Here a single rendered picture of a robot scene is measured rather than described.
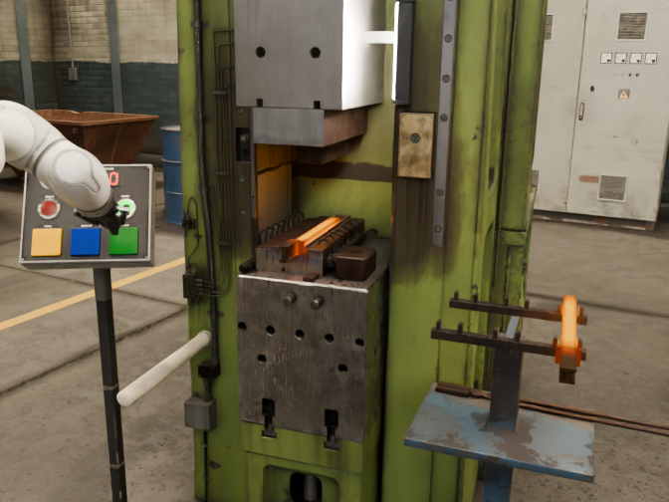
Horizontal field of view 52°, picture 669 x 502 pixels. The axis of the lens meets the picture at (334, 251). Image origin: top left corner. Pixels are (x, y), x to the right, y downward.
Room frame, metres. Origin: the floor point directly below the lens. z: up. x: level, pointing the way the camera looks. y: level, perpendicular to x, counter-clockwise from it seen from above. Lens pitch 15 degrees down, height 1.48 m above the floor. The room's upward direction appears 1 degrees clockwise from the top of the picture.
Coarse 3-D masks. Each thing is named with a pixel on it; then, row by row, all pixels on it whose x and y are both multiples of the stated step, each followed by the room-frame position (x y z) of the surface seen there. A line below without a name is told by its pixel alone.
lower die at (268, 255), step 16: (304, 224) 2.13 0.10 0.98; (336, 224) 2.05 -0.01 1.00; (272, 240) 1.92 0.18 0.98; (336, 240) 1.90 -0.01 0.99; (256, 256) 1.84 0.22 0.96; (272, 256) 1.82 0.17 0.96; (304, 256) 1.79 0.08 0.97; (320, 256) 1.78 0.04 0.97; (288, 272) 1.81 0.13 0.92; (304, 272) 1.79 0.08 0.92; (320, 272) 1.78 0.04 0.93
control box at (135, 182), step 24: (120, 168) 1.89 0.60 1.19; (144, 168) 1.90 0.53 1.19; (24, 192) 1.83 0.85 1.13; (48, 192) 1.83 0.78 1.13; (120, 192) 1.86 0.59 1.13; (144, 192) 1.86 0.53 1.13; (24, 216) 1.79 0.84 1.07; (48, 216) 1.80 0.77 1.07; (72, 216) 1.81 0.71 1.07; (144, 216) 1.83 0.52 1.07; (24, 240) 1.76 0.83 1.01; (144, 240) 1.80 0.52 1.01; (24, 264) 1.74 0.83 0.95; (48, 264) 1.75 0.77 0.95; (72, 264) 1.77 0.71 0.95; (96, 264) 1.78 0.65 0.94; (120, 264) 1.79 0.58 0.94; (144, 264) 1.80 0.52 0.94
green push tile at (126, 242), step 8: (120, 232) 1.79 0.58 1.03; (128, 232) 1.79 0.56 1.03; (136, 232) 1.80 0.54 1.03; (112, 240) 1.78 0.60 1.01; (120, 240) 1.78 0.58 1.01; (128, 240) 1.78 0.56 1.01; (136, 240) 1.79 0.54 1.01; (112, 248) 1.77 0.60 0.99; (120, 248) 1.77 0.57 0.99; (128, 248) 1.77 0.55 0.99; (136, 248) 1.77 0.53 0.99
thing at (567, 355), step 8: (568, 296) 1.54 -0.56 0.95; (568, 304) 1.49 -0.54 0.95; (568, 312) 1.43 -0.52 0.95; (568, 320) 1.38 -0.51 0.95; (568, 328) 1.34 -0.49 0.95; (568, 336) 1.29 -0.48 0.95; (560, 344) 1.28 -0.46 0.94; (568, 344) 1.25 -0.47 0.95; (560, 352) 1.21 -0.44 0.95; (568, 352) 1.20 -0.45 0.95; (576, 352) 1.21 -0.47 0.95; (560, 360) 1.17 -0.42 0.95; (568, 360) 1.17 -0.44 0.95; (576, 360) 1.21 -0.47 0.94; (560, 368) 1.13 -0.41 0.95; (568, 368) 1.13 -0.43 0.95; (560, 376) 1.14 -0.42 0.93; (568, 376) 1.13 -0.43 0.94
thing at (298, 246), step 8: (320, 224) 2.02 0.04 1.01; (328, 224) 2.02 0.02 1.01; (312, 232) 1.91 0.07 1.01; (320, 232) 1.94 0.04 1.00; (288, 240) 1.77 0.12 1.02; (296, 240) 1.78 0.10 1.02; (304, 240) 1.82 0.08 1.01; (280, 248) 1.71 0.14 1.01; (288, 248) 1.73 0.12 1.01; (296, 248) 1.78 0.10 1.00; (304, 248) 1.79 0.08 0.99; (288, 256) 1.72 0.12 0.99; (296, 256) 1.76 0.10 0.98
